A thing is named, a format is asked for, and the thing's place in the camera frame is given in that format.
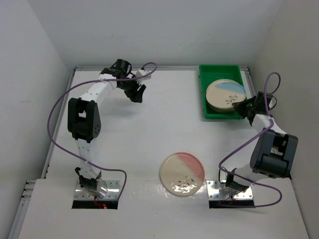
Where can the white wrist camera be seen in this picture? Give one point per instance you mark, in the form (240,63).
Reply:
(142,74)
(272,103)

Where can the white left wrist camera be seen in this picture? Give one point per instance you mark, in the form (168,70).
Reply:
(142,74)

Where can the green plastic bin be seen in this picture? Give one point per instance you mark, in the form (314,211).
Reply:
(211,73)

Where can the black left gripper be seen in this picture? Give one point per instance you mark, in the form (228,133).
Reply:
(136,95)

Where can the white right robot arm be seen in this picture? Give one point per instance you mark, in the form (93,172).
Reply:
(272,156)

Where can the cream pink plate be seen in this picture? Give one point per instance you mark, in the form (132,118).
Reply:
(182,174)

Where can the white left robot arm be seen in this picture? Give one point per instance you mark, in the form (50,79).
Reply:
(84,123)

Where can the metal base plate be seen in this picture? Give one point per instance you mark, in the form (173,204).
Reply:
(219,192)
(108,190)

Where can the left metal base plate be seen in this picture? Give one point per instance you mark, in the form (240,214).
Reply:
(108,190)

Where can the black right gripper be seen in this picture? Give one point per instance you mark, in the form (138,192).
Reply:
(239,106)

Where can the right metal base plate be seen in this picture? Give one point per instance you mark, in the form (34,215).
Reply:
(219,192)

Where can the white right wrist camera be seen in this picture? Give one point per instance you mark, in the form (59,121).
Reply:
(272,103)

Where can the cream plate blue section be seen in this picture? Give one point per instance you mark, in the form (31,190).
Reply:
(221,94)

